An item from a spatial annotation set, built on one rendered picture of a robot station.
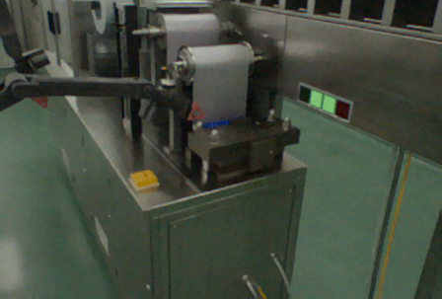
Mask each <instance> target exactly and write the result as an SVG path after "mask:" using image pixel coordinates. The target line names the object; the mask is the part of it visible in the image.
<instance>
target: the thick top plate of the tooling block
mask: <svg viewBox="0 0 442 299"><path fill-rule="evenodd" d="M283 121H284V120H283V119H280V118H279V117H277V118H276V121H269V120H268V117H264V118H260V119H252V122H251V123H247V124H240V125H236V126H231V125H229V124H226V125H223V126H215V127H211V128H204V129H203V132H204V134H202V135H196V134H193V133H194V131H190V132H188V133H187V147H189V149H191V150H192V151H193V152H194V153H196V154H197V155H198V156H199V157H201V158H202V159H203V160H204V161H206V163H208V164H211V163H217V162H220V161H226V160H229V159H235V158H237V157H244V156H246V155H250V142H254V141H258V140H264V139H266V138H274V139H275V145H274V149H278V148H280V147H286V146H289V145H292V144H298V143H299V136H300V131H301V129H300V128H297V127H296V126H293V125H292V124H291V129H284V128H282V123H283ZM212 130H216V131H217V132H218V133H219V141H220V142H219V144H210V143H209V140H210V133H211V132H212Z"/></svg>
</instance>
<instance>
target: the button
mask: <svg viewBox="0 0 442 299"><path fill-rule="evenodd" d="M131 179H132V181H133V182H134V184H135V185H136V187H137V188H139V187H147V186H152V185H154V184H156V183H157V178H156V177H155V176H154V174H153V173H152V172H151V171H150V170H148V171H144V172H138V173H135V174H131Z"/></svg>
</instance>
